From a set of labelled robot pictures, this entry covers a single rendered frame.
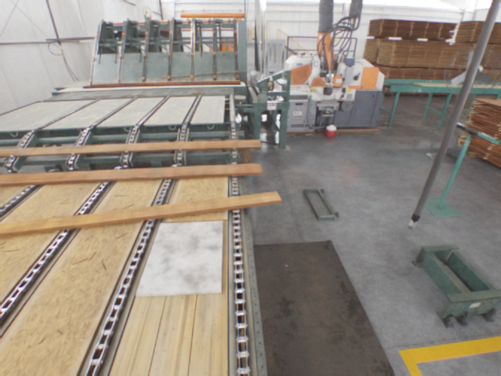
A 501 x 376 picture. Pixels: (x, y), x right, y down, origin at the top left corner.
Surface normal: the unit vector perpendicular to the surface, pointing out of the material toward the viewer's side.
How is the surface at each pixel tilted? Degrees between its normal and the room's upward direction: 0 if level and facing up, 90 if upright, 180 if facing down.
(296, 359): 0
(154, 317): 0
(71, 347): 0
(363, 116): 90
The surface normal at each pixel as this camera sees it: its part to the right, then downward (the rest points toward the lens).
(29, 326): 0.00, -0.86
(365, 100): 0.07, 0.51
